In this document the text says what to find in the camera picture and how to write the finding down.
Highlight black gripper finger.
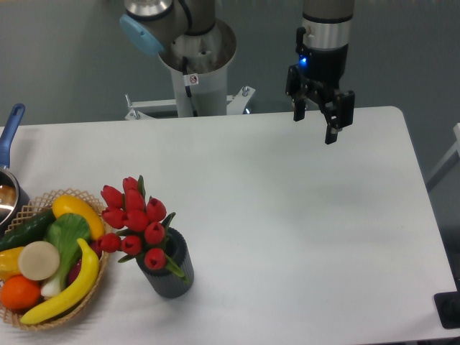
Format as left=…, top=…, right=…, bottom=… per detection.
left=285, top=65, right=308, bottom=121
left=318, top=90, right=355, bottom=144

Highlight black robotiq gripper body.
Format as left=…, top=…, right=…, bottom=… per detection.
left=296, top=45, right=348, bottom=101

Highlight red tulip bouquet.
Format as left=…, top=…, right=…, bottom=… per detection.
left=96, top=176, right=191, bottom=283

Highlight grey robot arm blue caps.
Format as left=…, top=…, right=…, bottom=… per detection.
left=119, top=1, right=355, bottom=144

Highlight dark grey ribbed vase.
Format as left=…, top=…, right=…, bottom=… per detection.
left=136, top=228, right=194, bottom=298

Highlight white furniture leg right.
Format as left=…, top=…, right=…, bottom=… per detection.
left=425, top=123, right=459, bottom=193

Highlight black device at table edge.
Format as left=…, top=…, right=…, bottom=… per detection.
left=433, top=291, right=459, bottom=329

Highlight red purple vegetable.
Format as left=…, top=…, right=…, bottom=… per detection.
left=67, top=241, right=102, bottom=286

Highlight green bok choy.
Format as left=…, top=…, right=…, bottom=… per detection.
left=41, top=213, right=91, bottom=300

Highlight yellow banana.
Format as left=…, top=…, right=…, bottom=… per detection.
left=20, top=238, right=99, bottom=326

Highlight woven wicker basket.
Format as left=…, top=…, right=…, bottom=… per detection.
left=0, top=187, right=111, bottom=331

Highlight green cucumber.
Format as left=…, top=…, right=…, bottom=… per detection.
left=1, top=209, right=55, bottom=251

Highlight beige round slice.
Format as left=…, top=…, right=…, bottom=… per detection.
left=18, top=241, right=60, bottom=281

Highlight yellow pepper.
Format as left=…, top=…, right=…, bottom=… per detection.
left=0, top=247, right=24, bottom=281

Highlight orange fruit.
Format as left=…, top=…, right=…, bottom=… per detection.
left=1, top=275, right=41, bottom=310

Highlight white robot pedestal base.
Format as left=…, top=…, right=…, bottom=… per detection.
left=125, top=19, right=255, bottom=120

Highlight blue handled saucepan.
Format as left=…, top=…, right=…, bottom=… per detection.
left=1, top=103, right=29, bottom=237

